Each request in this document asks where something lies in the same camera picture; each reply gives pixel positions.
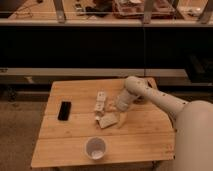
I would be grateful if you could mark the white power strip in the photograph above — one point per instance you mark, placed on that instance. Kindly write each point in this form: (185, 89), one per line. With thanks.
(100, 103)

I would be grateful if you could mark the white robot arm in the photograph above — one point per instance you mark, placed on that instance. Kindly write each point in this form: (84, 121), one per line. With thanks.
(193, 121)

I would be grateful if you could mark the long wooden workbench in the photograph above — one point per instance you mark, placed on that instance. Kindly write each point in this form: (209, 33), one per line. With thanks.
(107, 13)

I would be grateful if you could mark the black smartphone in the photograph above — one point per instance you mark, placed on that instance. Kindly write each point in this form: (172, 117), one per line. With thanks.
(64, 111)

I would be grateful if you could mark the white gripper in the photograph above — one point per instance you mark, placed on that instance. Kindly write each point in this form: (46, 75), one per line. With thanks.
(122, 103)

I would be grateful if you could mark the wooden folding table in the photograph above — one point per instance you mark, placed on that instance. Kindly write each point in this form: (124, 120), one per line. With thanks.
(147, 134)

